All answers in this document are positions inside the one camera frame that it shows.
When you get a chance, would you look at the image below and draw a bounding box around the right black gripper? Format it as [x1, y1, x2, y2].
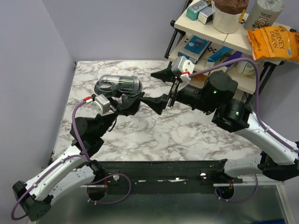
[139, 63, 216, 116]

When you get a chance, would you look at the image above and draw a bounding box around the clear plastic pipe fitting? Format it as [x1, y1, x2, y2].
[94, 75, 142, 98]

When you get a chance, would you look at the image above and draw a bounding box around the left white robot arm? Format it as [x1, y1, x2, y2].
[10, 92, 144, 221]

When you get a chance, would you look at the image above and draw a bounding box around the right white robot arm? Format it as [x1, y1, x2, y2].
[140, 70, 299, 183]

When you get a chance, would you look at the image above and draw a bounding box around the orange snack bag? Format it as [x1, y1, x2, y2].
[192, 74, 206, 82]

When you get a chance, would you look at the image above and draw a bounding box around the blue product box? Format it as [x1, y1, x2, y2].
[178, 35, 212, 64]

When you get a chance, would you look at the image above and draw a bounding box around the cream tiered shelf rack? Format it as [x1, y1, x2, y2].
[162, 0, 294, 117]

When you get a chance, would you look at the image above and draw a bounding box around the blue white carton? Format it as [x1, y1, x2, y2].
[205, 46, 232, 68]

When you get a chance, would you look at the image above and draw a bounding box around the purple white carton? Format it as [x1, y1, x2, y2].
[223, 51, 242, 72]

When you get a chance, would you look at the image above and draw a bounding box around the teal green box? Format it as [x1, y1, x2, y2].
[186, 0, 208, 21]

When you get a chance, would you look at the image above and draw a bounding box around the silver small box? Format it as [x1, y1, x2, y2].
[198, 7, 213, 24]

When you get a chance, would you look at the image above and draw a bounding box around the white round container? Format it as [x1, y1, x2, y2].
[235, 61, 255, 76]

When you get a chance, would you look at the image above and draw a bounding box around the white tub brown lid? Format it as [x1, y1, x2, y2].
[212, 0, 249, 34]

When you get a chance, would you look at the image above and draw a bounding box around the grey cylindrical canister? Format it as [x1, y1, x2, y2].
[244, 0, 286, 30]

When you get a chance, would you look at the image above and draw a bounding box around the orange honey dijon chip bag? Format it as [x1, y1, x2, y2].
[247, 26, 299, 63]

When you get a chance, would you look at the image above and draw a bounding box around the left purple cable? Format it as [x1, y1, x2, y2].
[11, 101, 131, 220]

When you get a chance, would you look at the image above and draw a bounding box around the purple cable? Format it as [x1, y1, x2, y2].
[190, 57, 299, 203]
[11, 101, 131, 220]

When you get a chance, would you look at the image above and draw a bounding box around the aluminium frame rail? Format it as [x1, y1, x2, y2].
[37, 166, 286, 187]

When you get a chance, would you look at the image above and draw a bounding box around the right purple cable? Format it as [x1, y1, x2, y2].
[190, 57, 299, 203]

